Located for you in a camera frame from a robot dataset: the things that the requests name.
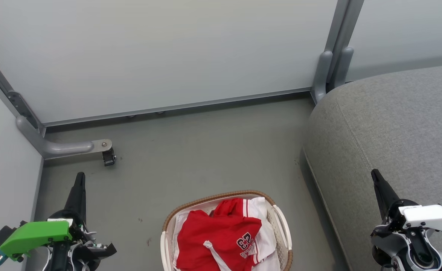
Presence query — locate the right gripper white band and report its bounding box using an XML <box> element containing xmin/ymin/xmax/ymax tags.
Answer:
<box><xmin>371</xmin><ymin>169</ymin><xmax>442</xmax><ymax>233</ymax></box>

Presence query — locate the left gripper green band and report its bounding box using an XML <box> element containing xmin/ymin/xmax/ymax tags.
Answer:
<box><xmin>0</xmin><ymin>172</ymin><xmax>87</xmax><ymax>262</ymax></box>

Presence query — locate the red and white jersey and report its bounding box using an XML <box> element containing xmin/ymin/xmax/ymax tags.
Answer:
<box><xmin>175</xmin><ymin>197</ymin><xmax>278</xmax><ymax>271</ymax></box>

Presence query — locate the grey fabric sofa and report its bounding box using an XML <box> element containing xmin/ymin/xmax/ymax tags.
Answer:
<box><xmin>303</xmin><ymin>63</ymin><xmax>442</xmax><ymax>271</ymax></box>

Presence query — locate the black caster wheel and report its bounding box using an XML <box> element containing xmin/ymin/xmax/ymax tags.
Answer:
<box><xmin>102</xmin><ymin>148</ymin><xmax>116</xmax><ymax>167</ymax></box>

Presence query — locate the grey partition foot tube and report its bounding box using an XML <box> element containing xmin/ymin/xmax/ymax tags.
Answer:
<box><xmin>16</xmin><ymin>115</ymin><xmax>113</xmax><ymax>159</ymax></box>

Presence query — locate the white wicker-rim laundry basket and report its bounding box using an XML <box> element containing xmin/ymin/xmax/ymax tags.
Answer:
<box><xmin>160</xmin><ymin>190</ymin><xmax>293</xmax><ymax>271</ymax></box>

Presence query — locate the grey partition leg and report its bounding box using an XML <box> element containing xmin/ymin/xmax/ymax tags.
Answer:
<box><xmin>333</xmin><ymin>47</ymin><xmax>354</xmax><ymax>89</ymax></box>
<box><xmin>311</xmin><ymin>51</ymin><xmax>334</xmax><ymax>103</ymax></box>

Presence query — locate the grey partition hinge bracket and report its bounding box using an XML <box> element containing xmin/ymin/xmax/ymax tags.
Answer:
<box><xmin>6</xmin><ymin>90</ymin><xmax>44</xmax><ymax>133</ymax></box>

